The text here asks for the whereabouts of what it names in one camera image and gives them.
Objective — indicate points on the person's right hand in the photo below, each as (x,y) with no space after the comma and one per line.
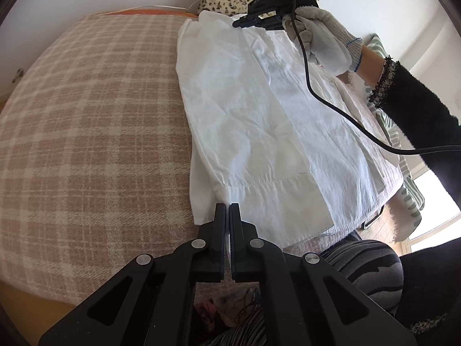
(327,39)

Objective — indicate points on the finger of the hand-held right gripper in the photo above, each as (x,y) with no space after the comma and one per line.
(268,3)
(259,22)

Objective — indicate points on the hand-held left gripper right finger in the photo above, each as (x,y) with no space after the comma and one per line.
(237,248)

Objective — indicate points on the person's zebra striped pants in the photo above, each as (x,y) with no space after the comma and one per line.
(360,270)

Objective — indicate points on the green striped cloth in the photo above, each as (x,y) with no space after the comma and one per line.
(392,127)

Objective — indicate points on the person's black top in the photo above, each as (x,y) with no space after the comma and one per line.
(432,288)

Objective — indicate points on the orange bed sheet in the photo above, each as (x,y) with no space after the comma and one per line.
(151,11)

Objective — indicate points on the white shirt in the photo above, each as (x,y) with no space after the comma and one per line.
(252,126)

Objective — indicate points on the person's right forearm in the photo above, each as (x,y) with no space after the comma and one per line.
(414,93)

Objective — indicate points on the pink plaid blanket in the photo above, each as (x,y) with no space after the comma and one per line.
(90,144)

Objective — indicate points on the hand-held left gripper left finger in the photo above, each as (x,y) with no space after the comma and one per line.
(218,245)

